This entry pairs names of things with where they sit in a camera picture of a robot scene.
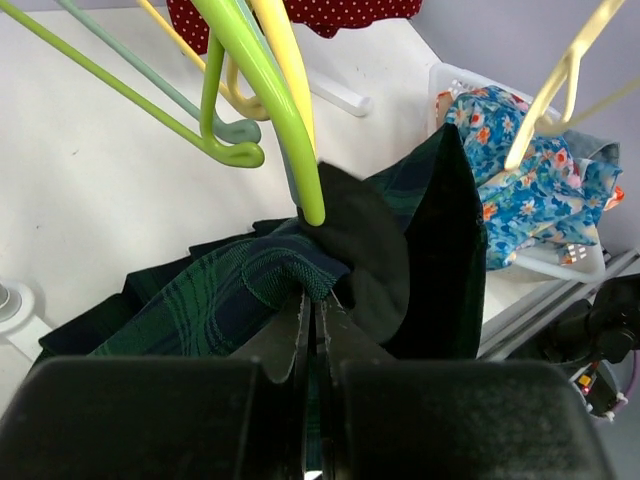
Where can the red polka dot skirt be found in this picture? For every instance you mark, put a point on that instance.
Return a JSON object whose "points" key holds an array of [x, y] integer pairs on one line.
{"points": [[324, 17]]}

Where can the pale green hanger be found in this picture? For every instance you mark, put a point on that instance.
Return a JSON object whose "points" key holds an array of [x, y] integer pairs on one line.
{"points": [[237, 132]]}

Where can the dark green plaid skirt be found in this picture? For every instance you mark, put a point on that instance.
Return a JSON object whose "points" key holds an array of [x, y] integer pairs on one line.
{"points": [[404, 249]]}

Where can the light blue denim skirt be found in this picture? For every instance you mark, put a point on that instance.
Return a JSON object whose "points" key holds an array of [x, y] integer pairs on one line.
{"points": [[586, 146]]}

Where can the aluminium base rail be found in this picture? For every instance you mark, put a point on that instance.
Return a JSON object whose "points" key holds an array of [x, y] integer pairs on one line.
{"points": [[517, 305]]}

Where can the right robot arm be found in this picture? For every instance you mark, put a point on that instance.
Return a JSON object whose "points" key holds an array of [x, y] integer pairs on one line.
{"points": [[597, 343]]}

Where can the orange floral skirt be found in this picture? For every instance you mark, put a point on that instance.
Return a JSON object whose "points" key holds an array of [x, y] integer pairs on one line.
{"points": [[616, 198]]}

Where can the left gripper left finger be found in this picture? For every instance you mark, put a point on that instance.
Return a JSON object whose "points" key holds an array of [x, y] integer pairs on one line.
{"points": [[239, 417]]}

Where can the yellow hanger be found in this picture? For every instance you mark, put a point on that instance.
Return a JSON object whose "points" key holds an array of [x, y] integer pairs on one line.
{"points": [[276, 49]]}

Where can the lime green hanger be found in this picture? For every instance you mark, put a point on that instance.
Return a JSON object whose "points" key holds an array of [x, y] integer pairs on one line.
{"points": [[305, 179]]}

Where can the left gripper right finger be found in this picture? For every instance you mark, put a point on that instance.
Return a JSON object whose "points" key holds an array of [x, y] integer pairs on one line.
{"points": [[384, 418]]}

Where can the blue floral skirt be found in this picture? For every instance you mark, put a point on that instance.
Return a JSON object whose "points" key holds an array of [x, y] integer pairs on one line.
{"points": [[554, 198]]}

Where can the cream white hanger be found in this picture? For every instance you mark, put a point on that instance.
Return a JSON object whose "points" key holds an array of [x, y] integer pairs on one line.
{"points": [[566, 73]]}

